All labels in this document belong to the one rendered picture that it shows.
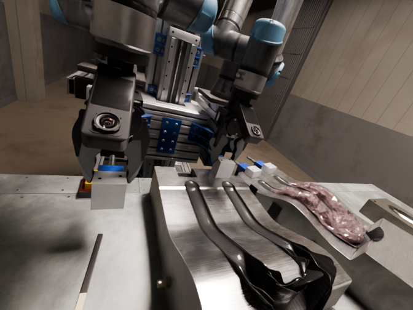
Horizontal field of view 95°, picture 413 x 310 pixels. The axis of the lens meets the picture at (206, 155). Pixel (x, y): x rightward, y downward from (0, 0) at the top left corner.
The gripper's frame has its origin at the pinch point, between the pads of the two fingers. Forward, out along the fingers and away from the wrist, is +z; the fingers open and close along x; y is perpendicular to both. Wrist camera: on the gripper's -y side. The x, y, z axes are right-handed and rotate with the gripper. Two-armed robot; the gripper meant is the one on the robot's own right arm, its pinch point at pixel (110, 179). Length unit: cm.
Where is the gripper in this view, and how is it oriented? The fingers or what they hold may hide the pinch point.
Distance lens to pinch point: 36.1
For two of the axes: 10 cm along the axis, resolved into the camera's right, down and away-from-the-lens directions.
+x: -8.9, -0.8, -4.4
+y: -3.4, -5.0, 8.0
